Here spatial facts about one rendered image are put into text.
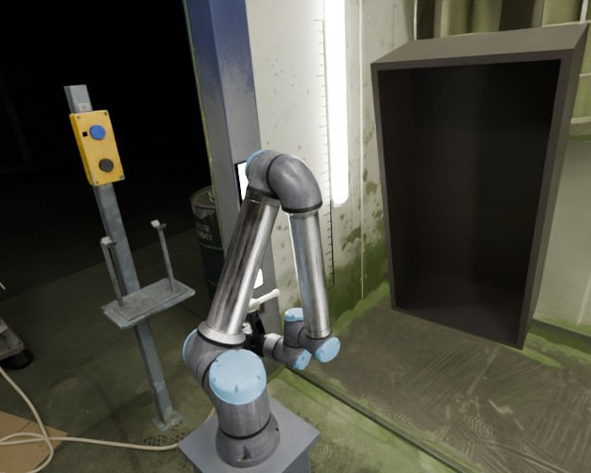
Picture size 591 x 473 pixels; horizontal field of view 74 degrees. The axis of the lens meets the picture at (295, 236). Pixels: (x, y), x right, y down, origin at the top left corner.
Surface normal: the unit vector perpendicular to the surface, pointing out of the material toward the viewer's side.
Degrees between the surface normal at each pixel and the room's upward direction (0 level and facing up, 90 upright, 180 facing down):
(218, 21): 90
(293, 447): 0
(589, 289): 57
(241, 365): 5
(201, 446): 0
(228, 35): 90
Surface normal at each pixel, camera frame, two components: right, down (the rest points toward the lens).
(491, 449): -0.07, -0.91
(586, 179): -0.61, -0.22
